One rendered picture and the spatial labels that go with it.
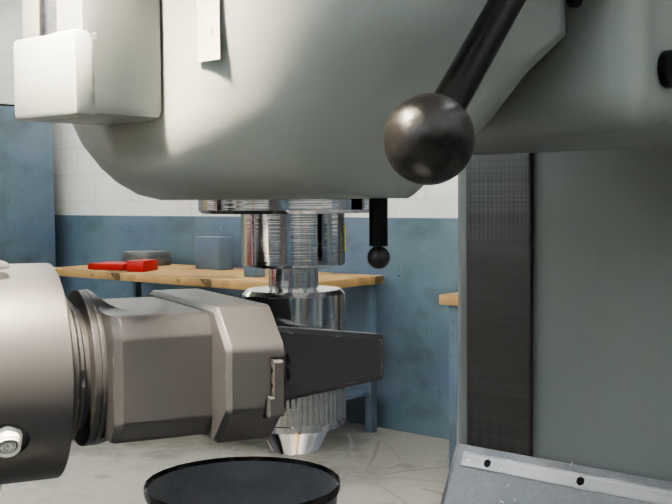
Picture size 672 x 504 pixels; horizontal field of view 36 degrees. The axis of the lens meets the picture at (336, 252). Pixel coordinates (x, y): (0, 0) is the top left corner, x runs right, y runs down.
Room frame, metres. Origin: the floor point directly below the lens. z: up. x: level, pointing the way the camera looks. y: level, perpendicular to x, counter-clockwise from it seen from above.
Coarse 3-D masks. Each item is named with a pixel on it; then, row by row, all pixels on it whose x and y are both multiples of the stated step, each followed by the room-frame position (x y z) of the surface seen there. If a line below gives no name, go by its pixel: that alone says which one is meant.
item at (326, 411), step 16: (288, 320) 0.44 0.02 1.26; (304, 320) 0.44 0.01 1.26; (320, 320) 0.45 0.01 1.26; (336, 320) 0.45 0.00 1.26; (288, 400) 0.44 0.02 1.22; (304, 400) 0.44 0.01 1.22; (320, 400) 0.45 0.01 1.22; (336, 400) 0.45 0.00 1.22; (288, 416) 0.44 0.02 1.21; (304, 416) 0.44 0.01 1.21; (320, 416) 0.45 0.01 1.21; (336, 416) 0.45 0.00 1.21; (272, 432) 0.45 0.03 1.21; (288, 432) 0.44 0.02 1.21; (304, 432) 0.44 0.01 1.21
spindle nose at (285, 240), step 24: (264, 216) 0.45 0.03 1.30; (288, 216) 0.44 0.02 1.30; (312, 216) 0.45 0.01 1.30; (336, 216) 0.45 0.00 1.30; (264, 240) 0.45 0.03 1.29; (288, 240) 0.44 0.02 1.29; (312, 240) 0.45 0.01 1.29; (336, 240) 0.45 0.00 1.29; (264, 264) 0.45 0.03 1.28; (288, 264) 0.44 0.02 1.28; (312, 264) 0.45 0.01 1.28; (336, 264) 0.45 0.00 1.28
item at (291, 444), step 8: (320, 432) 0.46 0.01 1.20; (272, 440) 0.46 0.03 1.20; (280, 440) 0.45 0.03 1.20; (288, 440) 0.45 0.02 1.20; (296, 440) 0.45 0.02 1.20; (304, 440) 0.45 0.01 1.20; (312, 440) 0.46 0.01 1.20; (320, 440) 0.46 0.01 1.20; (272, 448) 0.46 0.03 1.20; (280, 448) 0.46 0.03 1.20; (288, 448) 0.45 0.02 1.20; (296, 448) 0.45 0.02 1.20; (304, 448) 0.46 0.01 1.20; (312, 448) 0.46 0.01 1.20
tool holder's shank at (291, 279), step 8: (272, 272) 0.46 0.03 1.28; (280, 272) 0.46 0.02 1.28; (288, 272) 0.46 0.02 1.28; (296, 272) 0.46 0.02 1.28; (304, 272) 0.46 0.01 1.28; (312, 272) 0.46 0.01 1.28; (272, 280) 0.46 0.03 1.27; (280, 280) 0.46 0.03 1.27; (288, 280) 0.46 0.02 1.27; (296, 280) 0.46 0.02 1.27; (304, 280) 0.46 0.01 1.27; (312, 280) 0.46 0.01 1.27; (272, 288) 0.46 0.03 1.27; (280, 288) 0.46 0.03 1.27; (288, 288) 0.46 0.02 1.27; (296, 288) 0.46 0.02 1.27; (304, 288) 0.46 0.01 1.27; (312, 288) 0.46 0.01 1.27
